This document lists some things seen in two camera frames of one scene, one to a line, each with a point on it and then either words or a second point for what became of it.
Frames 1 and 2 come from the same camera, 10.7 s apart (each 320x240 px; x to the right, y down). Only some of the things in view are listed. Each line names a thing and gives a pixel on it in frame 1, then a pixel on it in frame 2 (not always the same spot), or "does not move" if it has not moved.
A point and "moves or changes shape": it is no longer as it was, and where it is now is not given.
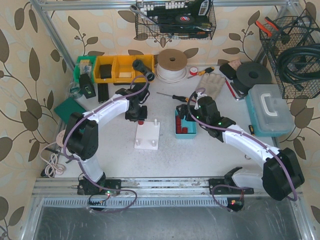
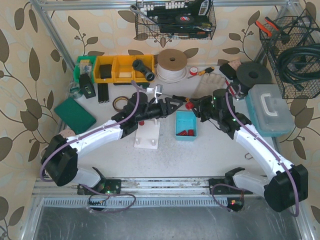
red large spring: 184,130 moves or changes shape
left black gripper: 136,115 → 160,108
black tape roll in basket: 184,18 does not move
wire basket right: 293,53 does not move
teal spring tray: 191,128 does not move
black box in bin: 106,71 does not move
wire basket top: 175,19 does not move
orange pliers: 263,28 does not move
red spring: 178,130 → 189,132
